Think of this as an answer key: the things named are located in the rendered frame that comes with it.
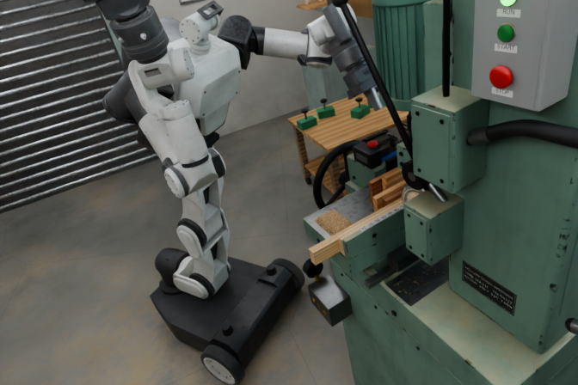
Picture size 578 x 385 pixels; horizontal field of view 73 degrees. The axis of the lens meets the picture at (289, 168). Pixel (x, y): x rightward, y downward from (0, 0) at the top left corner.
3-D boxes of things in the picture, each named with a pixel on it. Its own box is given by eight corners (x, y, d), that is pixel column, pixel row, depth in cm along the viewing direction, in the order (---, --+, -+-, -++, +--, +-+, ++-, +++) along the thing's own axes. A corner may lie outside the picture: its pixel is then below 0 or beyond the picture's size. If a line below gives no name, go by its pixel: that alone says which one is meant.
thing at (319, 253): (470, 169, 113) (471, 157, 111) (476, 172, 111) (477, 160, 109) (310, 261, 94) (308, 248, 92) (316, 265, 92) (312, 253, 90)
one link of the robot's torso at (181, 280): (177, 292, 190) (168, 272, 184) (204, 264, 204) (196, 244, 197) (209, 305, 179) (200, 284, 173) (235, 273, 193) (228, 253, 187)
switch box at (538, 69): (498, 82, 59) (507, -36, 51) (568, 97, 51) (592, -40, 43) (469, 96, 57) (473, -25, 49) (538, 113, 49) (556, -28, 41)
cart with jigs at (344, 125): (375, 153, 308) (367, 74, 276) (425, 185, 260) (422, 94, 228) (300, 184, 291) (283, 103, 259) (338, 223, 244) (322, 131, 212)
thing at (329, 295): (330, 289, 132) (327, 272, 128) (353, 313, 122) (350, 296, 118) (309, 302, 129) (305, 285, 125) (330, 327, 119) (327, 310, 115)
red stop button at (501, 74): (492, 84, 53) (493, 63, 51) (513, 88, 50) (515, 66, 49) (487, 87, 52) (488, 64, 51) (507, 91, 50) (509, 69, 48)
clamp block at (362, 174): (384, 162, 130) (382, 138, 126) (414, 178, 120) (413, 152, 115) (348, 180, 125) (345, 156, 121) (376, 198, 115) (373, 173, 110)
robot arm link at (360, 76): (373, 87, 114) (353, 51, 113) (394, 74, 105) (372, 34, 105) (341, 104, 109) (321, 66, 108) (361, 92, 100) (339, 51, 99)
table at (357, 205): (434, 144, 140) (434, 129, 137) (515, 177, 115) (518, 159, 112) (288, 219, 119) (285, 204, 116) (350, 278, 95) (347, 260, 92)
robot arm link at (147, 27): (70, -19, 70) (107, 41, 78) (77, -4, 63) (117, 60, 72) (136, -46, 72) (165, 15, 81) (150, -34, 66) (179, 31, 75)
